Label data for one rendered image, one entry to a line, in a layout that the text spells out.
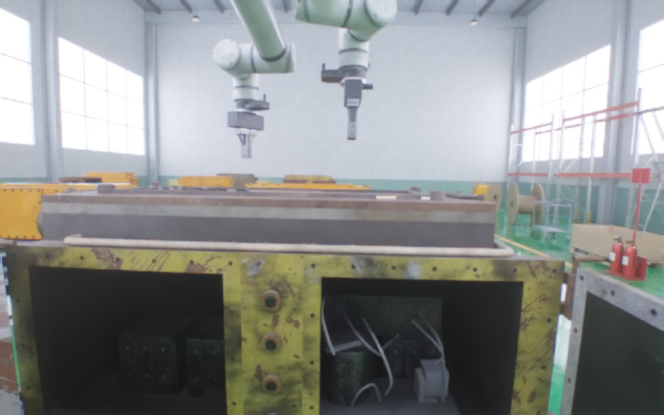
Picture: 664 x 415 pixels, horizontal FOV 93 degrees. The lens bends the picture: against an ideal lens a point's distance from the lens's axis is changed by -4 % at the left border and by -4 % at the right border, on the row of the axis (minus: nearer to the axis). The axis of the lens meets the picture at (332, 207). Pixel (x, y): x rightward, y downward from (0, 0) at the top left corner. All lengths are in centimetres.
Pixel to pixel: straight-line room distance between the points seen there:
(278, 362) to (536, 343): 67
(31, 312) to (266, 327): 66
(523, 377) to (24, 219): 479
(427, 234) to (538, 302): 32
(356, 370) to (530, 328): 48
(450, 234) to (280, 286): 47
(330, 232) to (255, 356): 38
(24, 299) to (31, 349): 15
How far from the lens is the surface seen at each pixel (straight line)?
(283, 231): 91
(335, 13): 87
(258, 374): 99
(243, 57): 109
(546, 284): 100
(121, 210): 108
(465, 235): 96
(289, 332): 92
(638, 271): 652
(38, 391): 133
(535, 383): 110
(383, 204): 89
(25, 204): 491
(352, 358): 103
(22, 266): 121
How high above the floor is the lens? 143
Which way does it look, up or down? 6 degrees down
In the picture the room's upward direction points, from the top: 1 degrees clockwise
